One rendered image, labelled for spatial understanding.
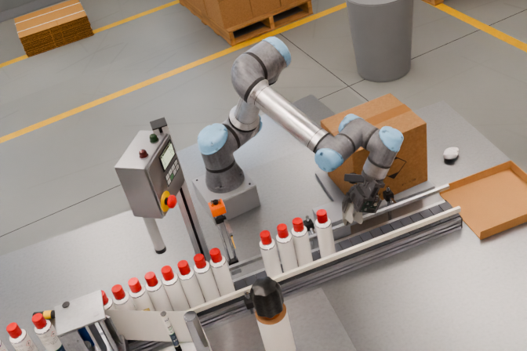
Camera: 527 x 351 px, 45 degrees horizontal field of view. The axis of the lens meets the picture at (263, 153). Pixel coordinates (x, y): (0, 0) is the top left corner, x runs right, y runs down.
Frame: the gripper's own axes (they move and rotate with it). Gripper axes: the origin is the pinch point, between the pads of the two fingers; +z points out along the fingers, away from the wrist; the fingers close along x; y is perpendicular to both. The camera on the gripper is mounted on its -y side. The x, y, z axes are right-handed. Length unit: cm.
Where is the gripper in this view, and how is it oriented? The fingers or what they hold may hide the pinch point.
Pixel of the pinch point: (346, 220)
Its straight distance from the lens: 210.4
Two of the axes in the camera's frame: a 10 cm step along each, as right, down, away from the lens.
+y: 3.2, 5.4, -7.8
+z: -3.2, 8.4, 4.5
